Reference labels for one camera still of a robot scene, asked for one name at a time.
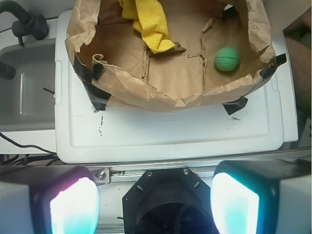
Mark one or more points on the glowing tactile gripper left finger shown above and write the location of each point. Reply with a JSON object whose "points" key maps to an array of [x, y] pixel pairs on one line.
{"points": [[48, 200]]}

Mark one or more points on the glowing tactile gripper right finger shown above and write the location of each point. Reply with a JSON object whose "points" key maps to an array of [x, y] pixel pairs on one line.
{"points": [[262, 196]]}

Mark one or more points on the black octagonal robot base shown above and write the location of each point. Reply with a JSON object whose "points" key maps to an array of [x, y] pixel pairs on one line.
{"points": [[168, 201]]}

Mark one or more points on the yellow microfiber cloth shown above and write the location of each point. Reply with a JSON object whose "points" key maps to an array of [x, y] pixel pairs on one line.
{"points": [[150, 21]]}

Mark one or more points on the white plastic bin lid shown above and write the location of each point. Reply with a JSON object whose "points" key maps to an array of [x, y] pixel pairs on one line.
{"points": [[85, 135]]}

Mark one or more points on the grey toy sink basin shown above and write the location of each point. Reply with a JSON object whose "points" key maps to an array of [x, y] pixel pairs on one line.
{"points": [[27, 100]]}

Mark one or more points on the green dimpled ball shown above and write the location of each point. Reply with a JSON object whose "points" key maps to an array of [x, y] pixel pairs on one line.
{"points": [[227, 59]]}

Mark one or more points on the brown paper bag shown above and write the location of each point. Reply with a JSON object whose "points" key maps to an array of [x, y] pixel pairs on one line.
{"points": [[117, 68]]}

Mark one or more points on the black toy faucet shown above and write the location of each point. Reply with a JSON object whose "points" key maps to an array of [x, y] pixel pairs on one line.
{"points": [[27, 23]]}

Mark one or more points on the aluminium extrusion rail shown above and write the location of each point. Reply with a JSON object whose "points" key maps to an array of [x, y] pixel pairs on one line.
{"points": [[105, 174]]}

